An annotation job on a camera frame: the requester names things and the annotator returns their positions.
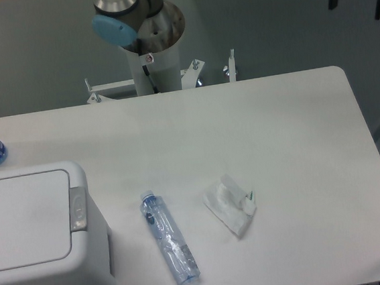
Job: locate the white push-lid trash can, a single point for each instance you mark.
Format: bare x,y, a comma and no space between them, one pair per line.
51,230

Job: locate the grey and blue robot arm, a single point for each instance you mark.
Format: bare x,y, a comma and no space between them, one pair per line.
147,26

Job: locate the crumpled white plastic wrapper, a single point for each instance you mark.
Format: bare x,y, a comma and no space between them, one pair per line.
233,206

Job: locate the crushed clear plastic bottle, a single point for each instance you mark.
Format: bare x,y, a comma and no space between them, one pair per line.
169,238

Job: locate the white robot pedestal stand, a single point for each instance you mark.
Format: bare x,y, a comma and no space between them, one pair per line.
153,73

